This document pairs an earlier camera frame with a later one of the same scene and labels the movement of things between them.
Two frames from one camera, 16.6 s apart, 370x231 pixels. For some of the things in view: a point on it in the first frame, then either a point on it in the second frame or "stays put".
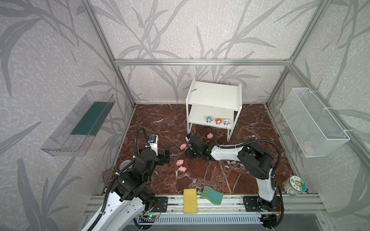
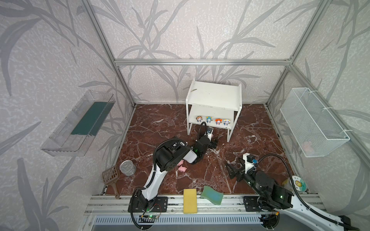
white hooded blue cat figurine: (226, 121) stays put
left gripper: (165, 155) to (209, 143)
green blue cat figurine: (208, 119) stays put
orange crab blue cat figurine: (218, 121) stays put
